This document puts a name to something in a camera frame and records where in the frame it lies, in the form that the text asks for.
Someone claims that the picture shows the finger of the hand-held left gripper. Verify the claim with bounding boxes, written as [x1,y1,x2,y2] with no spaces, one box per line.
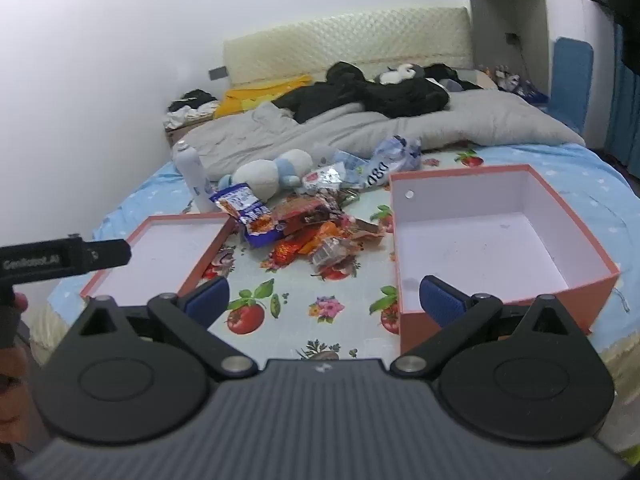
[90,239,133,272]

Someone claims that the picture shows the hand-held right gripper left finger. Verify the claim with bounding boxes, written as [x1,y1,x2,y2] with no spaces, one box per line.
[62,276,259,382]

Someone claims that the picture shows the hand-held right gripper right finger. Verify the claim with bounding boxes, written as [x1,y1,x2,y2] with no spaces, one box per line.
[391,275,581,379]

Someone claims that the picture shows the shallow orange box lid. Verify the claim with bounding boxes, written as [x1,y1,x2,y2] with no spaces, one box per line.
[80,212,237,311]

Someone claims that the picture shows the deep orange cardboard box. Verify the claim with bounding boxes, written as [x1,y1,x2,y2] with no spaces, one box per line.
[389,164,622,357]

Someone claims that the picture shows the blue purple snack packet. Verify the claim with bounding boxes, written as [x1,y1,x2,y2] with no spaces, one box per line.
[209,184,287,249]

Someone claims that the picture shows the orange snack packet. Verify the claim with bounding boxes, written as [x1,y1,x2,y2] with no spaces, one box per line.
[261,222,353,273]

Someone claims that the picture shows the clear dark snack packet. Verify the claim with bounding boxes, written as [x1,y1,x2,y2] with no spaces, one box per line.
[310,236,362,276]

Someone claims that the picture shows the brown snack packet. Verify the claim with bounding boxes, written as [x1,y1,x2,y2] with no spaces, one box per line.
[272,194,347,234]

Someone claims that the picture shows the white red snack packet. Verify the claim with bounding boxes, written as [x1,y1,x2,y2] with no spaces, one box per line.
[301,164,352,194]

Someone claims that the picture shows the person's left hand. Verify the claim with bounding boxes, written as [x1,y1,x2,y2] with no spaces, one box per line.
[0,292,32,391]

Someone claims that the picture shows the fruit print mat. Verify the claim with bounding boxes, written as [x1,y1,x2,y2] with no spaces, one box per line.
[185,150,483,361]

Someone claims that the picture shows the white spray bottle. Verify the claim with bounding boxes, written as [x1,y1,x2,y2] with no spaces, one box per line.
[172,139,217,214]

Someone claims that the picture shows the brown bedside cabinet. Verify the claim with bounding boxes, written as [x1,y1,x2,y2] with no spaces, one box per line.
[163,114,217,149]

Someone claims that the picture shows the white blue plush toy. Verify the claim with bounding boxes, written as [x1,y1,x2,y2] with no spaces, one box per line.
[217,148,314,201]

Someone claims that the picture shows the blue white plastic bag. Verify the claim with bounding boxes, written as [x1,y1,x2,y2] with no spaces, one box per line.
[359,135,424,189]

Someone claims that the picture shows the light blue snack packet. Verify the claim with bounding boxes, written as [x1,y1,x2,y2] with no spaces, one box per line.
[331,148,372,181]

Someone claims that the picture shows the pile of clothes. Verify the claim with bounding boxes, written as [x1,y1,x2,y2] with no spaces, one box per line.
[165,88,221,131]

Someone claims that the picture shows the grey duvet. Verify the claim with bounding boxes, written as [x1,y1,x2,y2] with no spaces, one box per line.
[185,67,587,182]

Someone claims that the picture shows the black jacket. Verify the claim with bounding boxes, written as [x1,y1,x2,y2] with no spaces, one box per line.
[272,61,452,124]

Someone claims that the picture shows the dark grey cloth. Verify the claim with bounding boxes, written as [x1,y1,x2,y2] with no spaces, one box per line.
[424,62,484,94]

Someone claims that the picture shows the cluster of small bottles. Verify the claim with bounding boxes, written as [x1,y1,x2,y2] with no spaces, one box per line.
[477,62,549,104]

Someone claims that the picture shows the black white cloth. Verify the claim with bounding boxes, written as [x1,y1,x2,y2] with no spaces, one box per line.
[375,62,427,86]

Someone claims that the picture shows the blue curtain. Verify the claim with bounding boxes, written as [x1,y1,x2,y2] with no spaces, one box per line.
[601,24,640,181]

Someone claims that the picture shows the cream padded headboard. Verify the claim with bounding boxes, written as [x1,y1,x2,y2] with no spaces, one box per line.
[222,7,474,87]

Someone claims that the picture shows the dark hanging clothes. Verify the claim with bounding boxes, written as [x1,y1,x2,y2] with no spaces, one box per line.
[581,0,640,69]

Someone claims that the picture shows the white wall cabinet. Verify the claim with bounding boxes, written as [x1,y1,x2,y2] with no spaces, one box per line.
[462,0,592,92]

